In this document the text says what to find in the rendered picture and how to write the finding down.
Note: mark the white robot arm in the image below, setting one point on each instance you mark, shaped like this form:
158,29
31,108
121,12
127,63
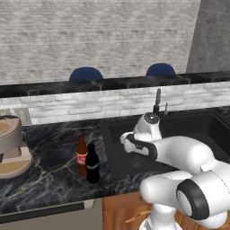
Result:
185,155

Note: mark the black kitchen sink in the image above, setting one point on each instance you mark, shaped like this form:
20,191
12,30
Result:
119,155

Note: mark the dark grey sink tap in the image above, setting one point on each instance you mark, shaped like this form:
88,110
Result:
157,99

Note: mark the brown cola bottle red label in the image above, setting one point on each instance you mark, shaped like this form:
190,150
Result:
81,149

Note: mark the small grey sink sprayer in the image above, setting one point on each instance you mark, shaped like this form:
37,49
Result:
165,109

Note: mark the black glass bottle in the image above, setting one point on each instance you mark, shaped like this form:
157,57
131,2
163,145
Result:
92,167

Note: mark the blue round stool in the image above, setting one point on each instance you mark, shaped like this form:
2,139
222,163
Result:
160,69
86,74

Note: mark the wooden cupboard door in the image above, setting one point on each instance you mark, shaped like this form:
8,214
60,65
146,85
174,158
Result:
119,212

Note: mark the beige coffee machine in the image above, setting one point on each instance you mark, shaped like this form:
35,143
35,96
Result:
12,143

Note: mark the grey dishwasher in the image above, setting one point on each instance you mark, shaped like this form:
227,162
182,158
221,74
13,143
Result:
51,217

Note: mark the grey wall socket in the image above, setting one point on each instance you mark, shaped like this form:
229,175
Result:
4,112
23,116

